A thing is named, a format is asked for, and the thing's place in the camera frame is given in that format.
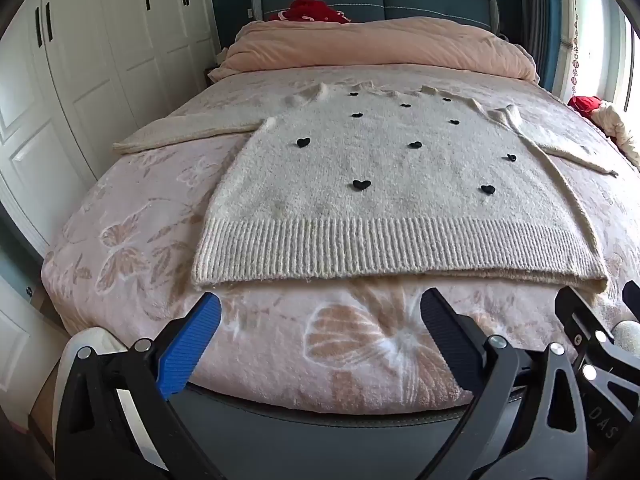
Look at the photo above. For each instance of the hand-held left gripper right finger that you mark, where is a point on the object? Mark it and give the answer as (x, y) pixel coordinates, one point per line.
(447, 340)

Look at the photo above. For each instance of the cream knit sweater black hearts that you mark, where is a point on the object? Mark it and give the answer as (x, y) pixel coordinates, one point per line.
(380, 185)

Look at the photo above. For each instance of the dark leather bed frame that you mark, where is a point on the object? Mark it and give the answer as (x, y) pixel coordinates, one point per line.
(325, 435)

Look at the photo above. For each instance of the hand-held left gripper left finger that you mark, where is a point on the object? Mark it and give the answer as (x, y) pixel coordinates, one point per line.
(192, 342)

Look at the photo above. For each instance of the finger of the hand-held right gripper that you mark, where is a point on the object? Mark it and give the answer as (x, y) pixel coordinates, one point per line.
(580, 312)
(632, 300)

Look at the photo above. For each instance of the window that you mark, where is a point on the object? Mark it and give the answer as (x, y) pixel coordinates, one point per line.
(612, 35)

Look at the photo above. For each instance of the bed with pink floral sheet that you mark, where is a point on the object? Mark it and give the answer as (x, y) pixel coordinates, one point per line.
(150, 220)

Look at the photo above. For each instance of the pink duvet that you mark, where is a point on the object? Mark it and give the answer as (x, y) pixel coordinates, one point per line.
(380, 47)

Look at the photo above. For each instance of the red cloth by window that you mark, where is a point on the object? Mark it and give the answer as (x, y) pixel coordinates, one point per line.
(586, 105)

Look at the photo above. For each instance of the white wardrobe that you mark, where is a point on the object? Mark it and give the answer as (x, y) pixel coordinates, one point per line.
(90, 85)

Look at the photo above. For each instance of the cream cloth by window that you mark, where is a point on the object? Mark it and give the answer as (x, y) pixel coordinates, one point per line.
(620, 130)

